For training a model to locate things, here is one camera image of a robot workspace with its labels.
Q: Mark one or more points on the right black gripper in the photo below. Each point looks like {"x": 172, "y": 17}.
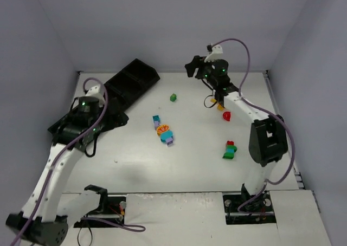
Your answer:
{"x": 197, "y": 66}

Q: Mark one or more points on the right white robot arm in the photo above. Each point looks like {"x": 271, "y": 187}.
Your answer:
{"x": 267, "y": 139}

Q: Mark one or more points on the red yellow green lego stack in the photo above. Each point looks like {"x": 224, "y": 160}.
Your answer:
{"x": 220, "y": 107}

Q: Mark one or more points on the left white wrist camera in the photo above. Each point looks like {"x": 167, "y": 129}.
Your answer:
{"x": 97, "y": 92}

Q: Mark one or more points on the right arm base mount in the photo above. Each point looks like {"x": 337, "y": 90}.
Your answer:
{"x": 259, "y": 211}

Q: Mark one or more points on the lavender lego brick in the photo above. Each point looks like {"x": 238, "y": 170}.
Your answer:
{"x": 169, "y": 141}

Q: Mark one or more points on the teal lego cube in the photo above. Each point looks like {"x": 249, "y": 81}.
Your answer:
{"x": 156, "y": 118}

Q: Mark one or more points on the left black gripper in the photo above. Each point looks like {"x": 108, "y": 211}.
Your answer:
{"x": 113, "y": 115}

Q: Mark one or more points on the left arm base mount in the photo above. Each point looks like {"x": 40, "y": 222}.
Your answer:
{"x": 114, "y": 212}

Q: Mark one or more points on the black sectioned sorting tray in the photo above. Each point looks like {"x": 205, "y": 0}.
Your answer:
{"x": 129, "y": 85}

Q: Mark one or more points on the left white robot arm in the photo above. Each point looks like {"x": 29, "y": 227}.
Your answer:
{"x": 42, "y": 221}

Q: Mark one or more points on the red round lego piece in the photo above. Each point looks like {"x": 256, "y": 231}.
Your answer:
{"x": 227, "y": 115}

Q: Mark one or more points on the small green lego cube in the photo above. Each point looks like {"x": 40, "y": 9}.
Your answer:
{"x": 173, "y": 97}

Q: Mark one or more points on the green flat lego brick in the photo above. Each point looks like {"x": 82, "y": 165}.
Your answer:
{"x": 228, "y": 155}

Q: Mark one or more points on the small purple lego brick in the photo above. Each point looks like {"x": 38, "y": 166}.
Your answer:
{"x": 156, "y": 124}

